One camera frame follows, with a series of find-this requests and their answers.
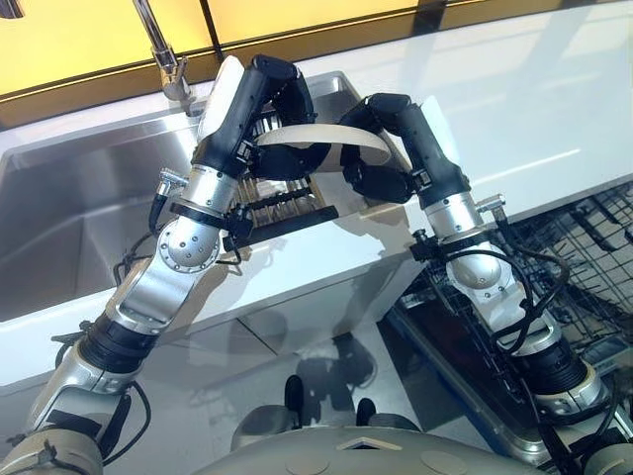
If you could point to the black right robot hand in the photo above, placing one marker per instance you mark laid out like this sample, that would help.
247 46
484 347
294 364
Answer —
425 143

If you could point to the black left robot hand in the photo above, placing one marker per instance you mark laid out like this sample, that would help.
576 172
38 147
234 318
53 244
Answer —
232 114

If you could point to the white round plate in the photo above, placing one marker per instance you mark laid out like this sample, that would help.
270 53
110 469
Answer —
341 136

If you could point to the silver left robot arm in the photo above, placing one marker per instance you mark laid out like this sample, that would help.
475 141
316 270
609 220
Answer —
168 277

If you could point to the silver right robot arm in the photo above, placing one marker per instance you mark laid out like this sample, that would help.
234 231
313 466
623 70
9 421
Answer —
499 292

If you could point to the open dishwasher door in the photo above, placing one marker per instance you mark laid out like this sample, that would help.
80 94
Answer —
475 386

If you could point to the chrome kitchen faucet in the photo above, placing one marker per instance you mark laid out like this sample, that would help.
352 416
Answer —
163 54

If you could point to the black wooden dish rack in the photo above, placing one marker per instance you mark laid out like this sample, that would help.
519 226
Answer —
287 208

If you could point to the stainless steel sink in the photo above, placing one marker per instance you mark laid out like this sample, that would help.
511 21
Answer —
84 198

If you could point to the dark robot foot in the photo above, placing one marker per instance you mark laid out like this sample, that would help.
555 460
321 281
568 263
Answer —
295 398
366 410

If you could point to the grey robot torso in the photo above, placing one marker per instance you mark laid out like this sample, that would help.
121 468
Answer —
366 452

